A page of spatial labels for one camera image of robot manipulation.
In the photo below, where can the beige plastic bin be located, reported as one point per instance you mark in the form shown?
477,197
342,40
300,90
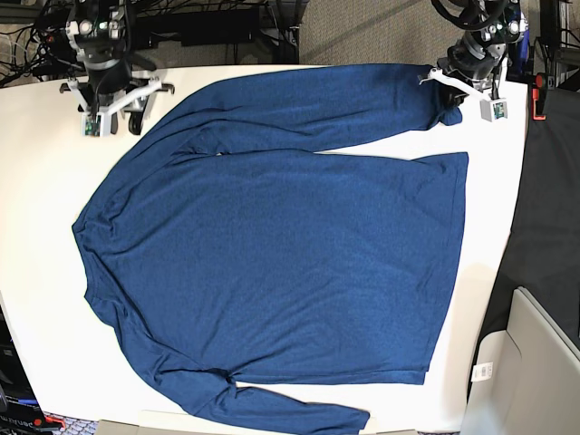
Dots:
526,380

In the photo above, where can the black cloth side cover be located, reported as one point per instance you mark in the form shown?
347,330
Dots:
542,252

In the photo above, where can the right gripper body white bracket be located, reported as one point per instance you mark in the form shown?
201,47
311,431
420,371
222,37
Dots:
131,102

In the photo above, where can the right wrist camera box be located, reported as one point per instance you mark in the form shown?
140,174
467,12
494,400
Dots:
97,126

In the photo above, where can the black box with label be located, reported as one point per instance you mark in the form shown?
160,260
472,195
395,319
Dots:
19,413

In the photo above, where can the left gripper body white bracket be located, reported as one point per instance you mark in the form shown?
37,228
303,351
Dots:
456,86

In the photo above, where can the blue long-sleeve shirt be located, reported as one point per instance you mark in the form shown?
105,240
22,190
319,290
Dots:
235,247

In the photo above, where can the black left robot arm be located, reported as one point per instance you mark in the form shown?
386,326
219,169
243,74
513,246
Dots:
479,59

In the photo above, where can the red clamp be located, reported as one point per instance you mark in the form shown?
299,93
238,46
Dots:
539,96

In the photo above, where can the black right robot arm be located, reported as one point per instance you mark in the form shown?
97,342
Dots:
119,81

